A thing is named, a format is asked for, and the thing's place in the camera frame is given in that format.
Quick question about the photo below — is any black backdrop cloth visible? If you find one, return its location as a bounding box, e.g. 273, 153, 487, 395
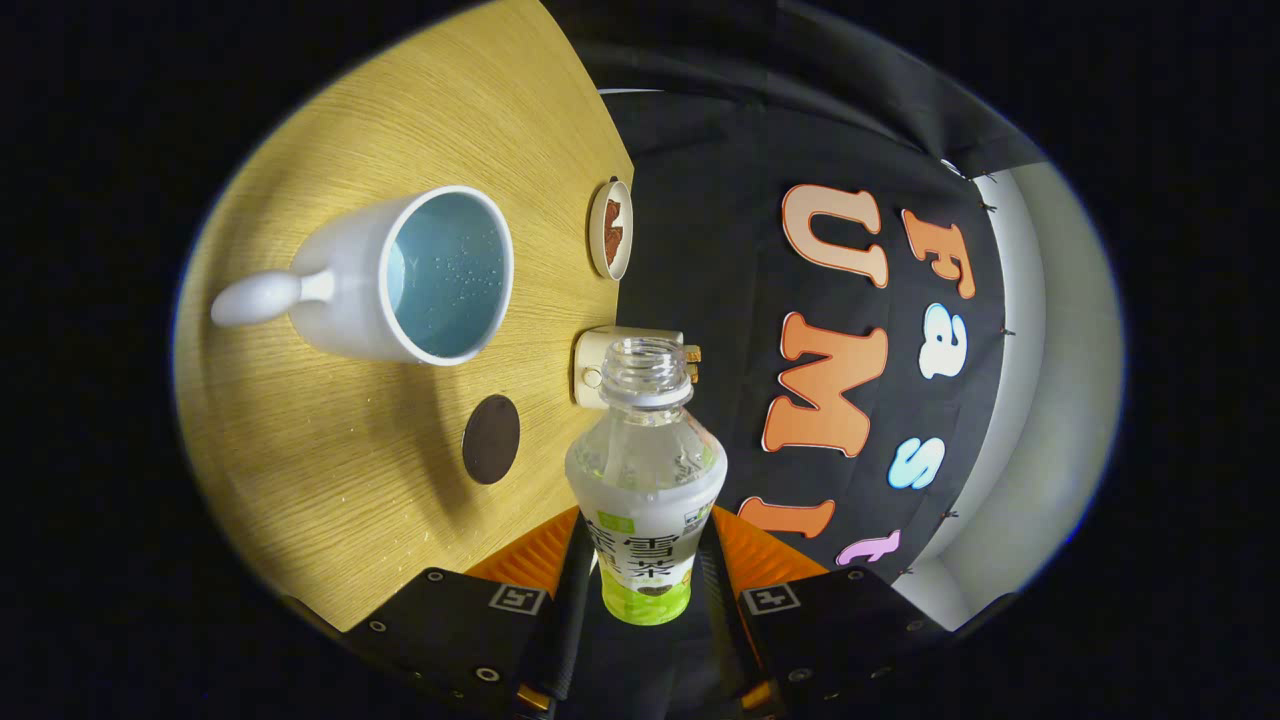
540, 0, 1051, 720

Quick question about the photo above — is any white cup blue inside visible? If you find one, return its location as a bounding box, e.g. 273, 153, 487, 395
210, 185, 516, 367

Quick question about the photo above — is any dark brown round coaster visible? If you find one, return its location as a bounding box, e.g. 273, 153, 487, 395
462, 394, 521, 486

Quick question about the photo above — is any small round white plate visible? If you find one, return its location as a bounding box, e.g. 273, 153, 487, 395
588, 178, 634, 282

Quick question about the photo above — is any cream toaster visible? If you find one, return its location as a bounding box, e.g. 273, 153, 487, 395
573, 325, 701, 411

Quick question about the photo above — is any wooden table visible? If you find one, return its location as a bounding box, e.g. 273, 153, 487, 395
172, 0, 636, 633

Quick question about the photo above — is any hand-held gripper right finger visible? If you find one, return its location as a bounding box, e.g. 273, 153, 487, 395
697, 505, 949, 716

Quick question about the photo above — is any clear juice bottle green label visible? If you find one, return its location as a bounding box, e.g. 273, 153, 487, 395
565, 337, 729, 627

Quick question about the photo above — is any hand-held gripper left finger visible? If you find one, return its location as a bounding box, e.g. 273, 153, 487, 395
340, 505, 601, 716

